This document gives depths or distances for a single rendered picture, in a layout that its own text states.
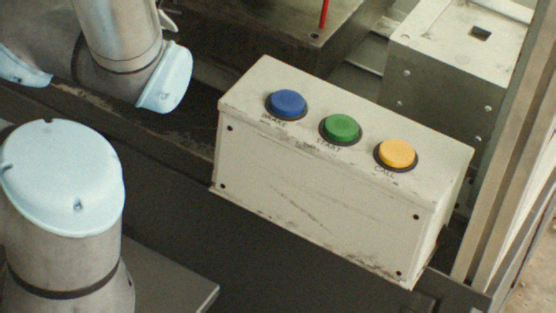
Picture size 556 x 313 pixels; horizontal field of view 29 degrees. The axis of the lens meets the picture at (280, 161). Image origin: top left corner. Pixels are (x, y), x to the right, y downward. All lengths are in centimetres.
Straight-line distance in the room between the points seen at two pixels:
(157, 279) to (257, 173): 17
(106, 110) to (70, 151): 39
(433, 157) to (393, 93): 21
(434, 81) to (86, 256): 53
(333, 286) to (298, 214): 19
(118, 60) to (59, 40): 10
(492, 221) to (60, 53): 51
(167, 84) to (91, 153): 11
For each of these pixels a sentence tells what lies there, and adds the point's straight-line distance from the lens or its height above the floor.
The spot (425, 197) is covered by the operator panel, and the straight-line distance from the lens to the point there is 118.
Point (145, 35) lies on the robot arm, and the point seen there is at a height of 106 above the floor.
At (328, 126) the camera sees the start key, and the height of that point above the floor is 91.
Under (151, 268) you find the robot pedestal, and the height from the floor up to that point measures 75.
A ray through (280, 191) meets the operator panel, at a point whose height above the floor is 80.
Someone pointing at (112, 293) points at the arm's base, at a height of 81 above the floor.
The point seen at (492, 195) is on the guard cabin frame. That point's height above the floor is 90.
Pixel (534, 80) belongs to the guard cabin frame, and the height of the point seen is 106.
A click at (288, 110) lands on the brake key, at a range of 122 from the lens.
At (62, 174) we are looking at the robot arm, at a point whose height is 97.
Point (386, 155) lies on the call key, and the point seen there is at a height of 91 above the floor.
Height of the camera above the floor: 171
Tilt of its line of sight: 43 degrees down
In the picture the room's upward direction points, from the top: 10 degrees clockwise
